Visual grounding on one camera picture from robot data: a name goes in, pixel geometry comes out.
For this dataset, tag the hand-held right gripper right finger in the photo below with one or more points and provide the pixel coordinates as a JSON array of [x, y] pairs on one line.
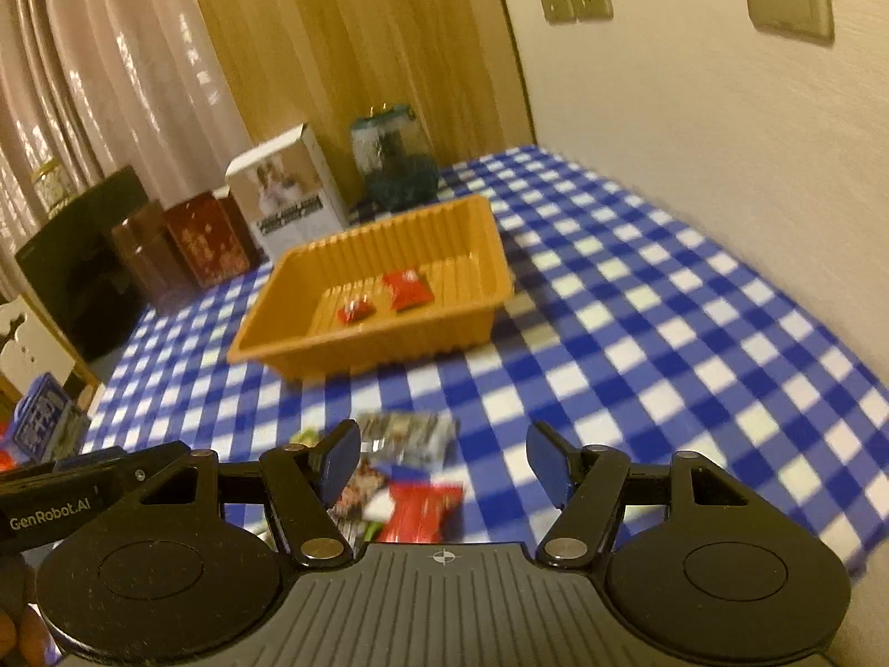
[[545, 462]]

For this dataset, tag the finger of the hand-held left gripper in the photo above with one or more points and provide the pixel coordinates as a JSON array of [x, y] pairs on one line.
[[156, 462], [90, 457]]

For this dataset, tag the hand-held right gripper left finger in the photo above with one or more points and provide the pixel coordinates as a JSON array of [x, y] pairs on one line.
[[340, 465]]

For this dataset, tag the dark red brown snack packet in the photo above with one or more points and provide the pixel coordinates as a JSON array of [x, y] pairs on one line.
[[361, 493]]

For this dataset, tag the grey clear snack packet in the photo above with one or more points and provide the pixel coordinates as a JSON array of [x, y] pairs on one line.
[[410, 432]]

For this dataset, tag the plain red snack packet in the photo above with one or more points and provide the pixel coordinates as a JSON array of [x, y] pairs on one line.
[[420, 511]]

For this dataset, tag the orange plastic tray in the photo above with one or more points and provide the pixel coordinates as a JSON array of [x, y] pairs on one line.
[[389, 354]]

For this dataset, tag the small red candy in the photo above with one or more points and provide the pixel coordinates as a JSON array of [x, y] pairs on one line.
[[355, 310]]

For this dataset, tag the red packet with white label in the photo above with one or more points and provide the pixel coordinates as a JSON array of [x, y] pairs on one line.
[[408, 288]]

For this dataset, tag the person's left hand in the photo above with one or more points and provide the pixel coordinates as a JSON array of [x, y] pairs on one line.
[[28, 639]]

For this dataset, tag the blue printed carton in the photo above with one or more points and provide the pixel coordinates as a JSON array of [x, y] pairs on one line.
[[45, 417]]

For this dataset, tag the white chair back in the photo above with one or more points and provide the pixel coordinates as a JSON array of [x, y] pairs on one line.
[[28, 354]]

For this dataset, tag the blue white checkered tablecloth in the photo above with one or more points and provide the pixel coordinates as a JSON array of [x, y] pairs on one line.
[[625, 361]]

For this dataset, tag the black monitor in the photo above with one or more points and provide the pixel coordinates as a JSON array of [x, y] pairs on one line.
[[69, 278]]

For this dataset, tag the brown metal canister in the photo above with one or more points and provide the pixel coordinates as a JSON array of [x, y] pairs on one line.
[[149, 257]]

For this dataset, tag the red patterned tin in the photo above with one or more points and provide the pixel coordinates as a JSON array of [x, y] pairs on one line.
[[208, 243]]

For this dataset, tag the small jar with yellow lid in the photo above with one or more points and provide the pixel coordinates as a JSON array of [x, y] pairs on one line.
[[50, 187]]

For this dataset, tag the white product box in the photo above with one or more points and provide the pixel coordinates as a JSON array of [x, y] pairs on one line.
[[285, 187]]

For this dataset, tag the glass jar with green lid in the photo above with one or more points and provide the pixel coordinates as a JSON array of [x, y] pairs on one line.
[[396, 167]]

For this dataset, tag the pale pink curtain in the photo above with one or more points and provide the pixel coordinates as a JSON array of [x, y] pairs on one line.
[[104, 48]]

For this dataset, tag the wooden panel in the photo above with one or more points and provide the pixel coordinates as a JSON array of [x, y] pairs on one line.
[[347, 35]]

